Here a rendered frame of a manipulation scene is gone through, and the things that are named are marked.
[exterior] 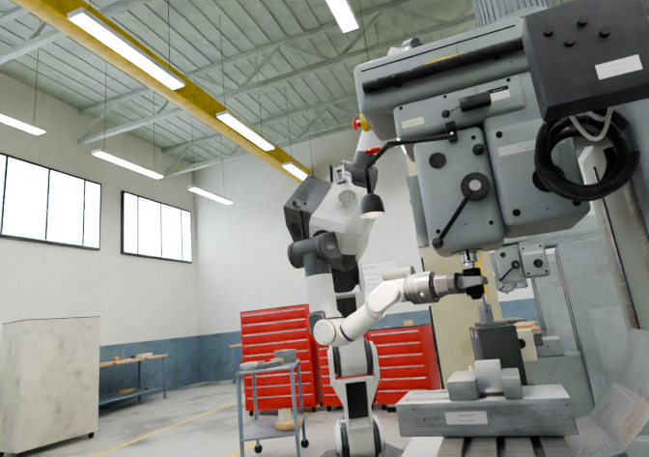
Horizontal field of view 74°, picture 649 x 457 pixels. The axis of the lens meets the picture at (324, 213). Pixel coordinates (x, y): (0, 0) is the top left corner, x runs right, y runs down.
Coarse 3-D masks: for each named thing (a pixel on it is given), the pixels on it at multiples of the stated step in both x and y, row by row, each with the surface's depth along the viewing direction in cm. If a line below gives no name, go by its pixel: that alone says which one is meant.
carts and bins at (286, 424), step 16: (288, 352) 415; (240, 368) 381; (256, 368) 378; (272, 368) 374; (288, 368) 369; (240, 400) 364; (256, 400) 434; (240, 416) 361; (256, 416) 431; (272, 416) 433; (288, 416) 383; (240, 432) 358; (256, 432) 375; (272, 432) 368; (288, 432) 362; (304, 432) 427; (240, 448) 355; (256, 448) 424
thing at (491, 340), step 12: (480, 324) 147; (492, 324) 143; (504, 324) 144; (480, 336) 142; (492, 336) 141; (504, 336) 140; (516, 336) 140; (480, 348) 143; (492, 348) 140; (504, 348) 139; (516, 348) 139; (504, 360) 139; (516, 360) 138
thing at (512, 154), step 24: (504, 144) 108; (528, 144) 106; (504, 168) 107; (528, 168) 105; (576, 168) 102; (504, 192) 106; (528, 192) 104; (552, 192) 102; (504, 216) 106; (528, 216) 103; (552, 216) 102; (576, 216) 101
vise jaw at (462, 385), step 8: (456, 376) 99; (464, 376) 97; (472, 376) 96; (448, 384) 93; (456, 384) 92; (464, 384) 91; (472, 384) 91; (448, 392) 92; (456, 392) 92; (464, 392) 91; (472, 392) 91; (456, 400) 92; (464, 400) 91
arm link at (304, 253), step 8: (304, 240) 149; (312, 240) 146; (296, 248) 148; (304, 248) 146; (312, 248) 144; (296, 256) 147; (304, 256) 146; (312, 256) 144; (320, 256) 144; (296, 264) 149; (304, 264) 146; (312, 264) 143; (320, 264) 143; (328, 264) 145; (312, 272) 142; (320, 272) 142; (328, 272) 144
